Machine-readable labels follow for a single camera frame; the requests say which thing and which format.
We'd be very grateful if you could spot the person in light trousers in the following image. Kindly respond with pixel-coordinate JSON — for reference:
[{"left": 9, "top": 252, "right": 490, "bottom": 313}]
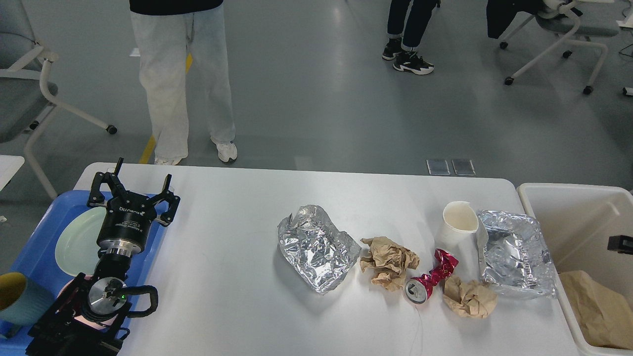
[{"left": 129, "top": 0, "right": 238, "bottom": 166}]

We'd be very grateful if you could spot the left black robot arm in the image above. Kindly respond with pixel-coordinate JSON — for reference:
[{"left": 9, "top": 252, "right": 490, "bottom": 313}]
[{"left": 25, "top": 158, "right": 181, "bottom": 356}]

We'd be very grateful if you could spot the white paper cup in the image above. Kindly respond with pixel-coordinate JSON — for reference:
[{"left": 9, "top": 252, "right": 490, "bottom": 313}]
[{"left": 435, "top": 201, "right": 480, "bottom": 251}]

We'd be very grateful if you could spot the small crumpled brown paper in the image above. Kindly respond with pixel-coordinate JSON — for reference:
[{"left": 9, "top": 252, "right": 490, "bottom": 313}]
[{"left": 443, "top": 275, "right": 498, "bottom": 318}]

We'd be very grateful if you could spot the grey office chair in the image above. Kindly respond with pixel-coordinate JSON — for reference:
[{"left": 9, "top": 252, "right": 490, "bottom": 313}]
[
  {"left": 0, "top": 0, "right": 118, "bottom": 200},
  {"left": 499, "top": 0, "right": 620, "bottom": 95}
]

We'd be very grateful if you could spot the mint green plate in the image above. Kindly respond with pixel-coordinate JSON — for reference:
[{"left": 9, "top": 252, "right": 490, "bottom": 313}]
[{"left": 54, "top": 207, "right": 106, "bottom": 277}]

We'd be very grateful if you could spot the black jacket on chair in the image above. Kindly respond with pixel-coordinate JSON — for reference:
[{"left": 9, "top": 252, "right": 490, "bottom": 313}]
[{"left": 486, "top": 0, "right": 543, "bottom": 39}]

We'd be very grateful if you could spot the pink mug dark inside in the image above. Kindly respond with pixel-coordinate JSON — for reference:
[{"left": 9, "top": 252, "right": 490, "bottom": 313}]
[{"left": 74, "top": 277, "right": 126, "bottom": 330}]

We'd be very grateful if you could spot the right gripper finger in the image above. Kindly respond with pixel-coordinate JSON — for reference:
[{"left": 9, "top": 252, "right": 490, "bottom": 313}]
[{"left": 608, "top": 236, "right": 633, "bottom": 255}]

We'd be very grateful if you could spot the crumpled brown paper ball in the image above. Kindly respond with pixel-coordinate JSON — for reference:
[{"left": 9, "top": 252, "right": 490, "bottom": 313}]
[{"left": 360, "top": 236, "right": 420, "bottom": 292}]

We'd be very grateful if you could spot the brown paper bag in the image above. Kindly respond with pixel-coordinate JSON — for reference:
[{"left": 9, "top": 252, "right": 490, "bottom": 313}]
[{"left": 559, "top": 270, "right": 633, "bottom": 350}]

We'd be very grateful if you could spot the grey office chair right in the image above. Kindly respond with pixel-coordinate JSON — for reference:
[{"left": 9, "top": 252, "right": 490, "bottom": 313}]
[{"left": 499, "top": 0, "right": 620, "bottom": 95}]

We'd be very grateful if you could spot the crushed red can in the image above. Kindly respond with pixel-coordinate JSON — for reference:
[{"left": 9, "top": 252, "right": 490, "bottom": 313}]
[{"left": 404, "top": 248, "right": 459, "bottom": 305}]

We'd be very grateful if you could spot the person in dark trousers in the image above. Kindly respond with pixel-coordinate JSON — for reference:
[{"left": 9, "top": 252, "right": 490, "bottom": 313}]
[{"left": 382, "top": 0, "right": 439, "bottom": 75}]

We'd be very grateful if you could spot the aluminium foil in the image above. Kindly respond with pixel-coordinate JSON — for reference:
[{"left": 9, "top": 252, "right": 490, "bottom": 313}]
[{"left": 277, "top": 205, "right": 362, "bottom": 295}]

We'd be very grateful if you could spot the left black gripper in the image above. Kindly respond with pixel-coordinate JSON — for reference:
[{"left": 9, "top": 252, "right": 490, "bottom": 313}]
[{"left": 87, "top": 158, "right": 181, "bottom": 254}]

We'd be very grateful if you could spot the crushed clear plastic bottle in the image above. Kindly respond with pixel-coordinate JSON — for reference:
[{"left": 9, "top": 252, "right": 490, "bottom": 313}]
[{"left": 476, "top": 210, "right": 558, "bottom": 300}]

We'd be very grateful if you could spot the blue plastic tray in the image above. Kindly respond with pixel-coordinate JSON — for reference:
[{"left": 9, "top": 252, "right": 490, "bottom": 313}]
[{"left": 0, "top": 190, "right": 166, "bottom": 356}]

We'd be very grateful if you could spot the white waste bin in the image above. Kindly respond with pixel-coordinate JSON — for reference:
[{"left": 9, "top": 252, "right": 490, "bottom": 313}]
[{"left": 516, "top": 183, "right": 633, "bottom": 356}]

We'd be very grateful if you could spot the white side table edge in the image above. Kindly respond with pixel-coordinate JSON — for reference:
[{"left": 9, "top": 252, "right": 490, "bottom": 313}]
[{"left": 0, "top": 155, "right": 25, "bottom": 191}]

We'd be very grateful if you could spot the grey office chair left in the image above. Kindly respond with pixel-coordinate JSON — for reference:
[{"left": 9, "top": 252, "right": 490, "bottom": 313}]
[{"left": 0, "top": 0, "right": 118, "bottom": 200}]

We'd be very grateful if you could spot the teal mug yellow inside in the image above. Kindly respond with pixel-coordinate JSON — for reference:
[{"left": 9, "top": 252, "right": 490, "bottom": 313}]
[{"left": 0, "top": 272, "right": 56, "bottom": 340}]

